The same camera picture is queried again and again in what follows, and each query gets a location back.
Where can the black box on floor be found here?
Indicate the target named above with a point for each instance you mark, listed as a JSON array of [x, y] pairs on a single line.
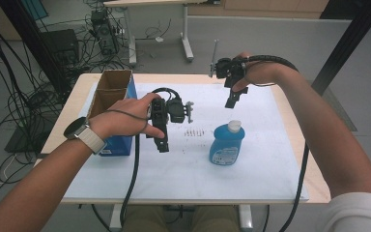
[[61, 45]]

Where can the person's right hand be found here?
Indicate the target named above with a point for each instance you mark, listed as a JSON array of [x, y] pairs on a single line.
[[264, 74]]

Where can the blue bottle with white cap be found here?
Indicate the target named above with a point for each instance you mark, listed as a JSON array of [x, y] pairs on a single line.
[[225, 145]]

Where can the person's khaki trousers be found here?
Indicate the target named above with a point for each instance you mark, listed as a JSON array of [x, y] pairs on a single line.
[[141, 222]]

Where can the blue cardboard box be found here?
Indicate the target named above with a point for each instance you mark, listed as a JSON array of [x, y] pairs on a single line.
[[109, 100]]

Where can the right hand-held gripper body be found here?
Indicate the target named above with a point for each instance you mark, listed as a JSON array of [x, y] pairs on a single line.
[[230, 71]]

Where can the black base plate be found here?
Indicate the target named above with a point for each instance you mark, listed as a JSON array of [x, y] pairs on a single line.
[[19, 141]]

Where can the black metal stand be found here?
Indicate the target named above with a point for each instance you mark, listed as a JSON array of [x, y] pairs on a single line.
[[35, 42]]

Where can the black computer tower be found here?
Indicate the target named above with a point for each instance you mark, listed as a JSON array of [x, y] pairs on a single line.
[[104, 32]]

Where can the black metal post with brackets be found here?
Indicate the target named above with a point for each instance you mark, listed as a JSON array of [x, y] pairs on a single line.
[[344, 45]]

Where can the white table leg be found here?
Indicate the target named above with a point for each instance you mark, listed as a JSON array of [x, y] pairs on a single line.
[[116, 219], [245, 219]]

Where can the person's left hand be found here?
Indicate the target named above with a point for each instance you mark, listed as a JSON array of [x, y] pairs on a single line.
[[122, 122]]

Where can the white shirt sleeve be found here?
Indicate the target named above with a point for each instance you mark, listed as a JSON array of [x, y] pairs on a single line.
[[357, 212]]

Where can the white paper sheet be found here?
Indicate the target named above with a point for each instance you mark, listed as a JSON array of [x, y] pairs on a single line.
[[190, 174]]

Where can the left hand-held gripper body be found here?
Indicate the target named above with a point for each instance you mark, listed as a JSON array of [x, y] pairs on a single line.
[[175, 111]]

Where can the white background desk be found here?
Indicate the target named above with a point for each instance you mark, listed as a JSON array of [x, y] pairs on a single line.
[[132, 38]]

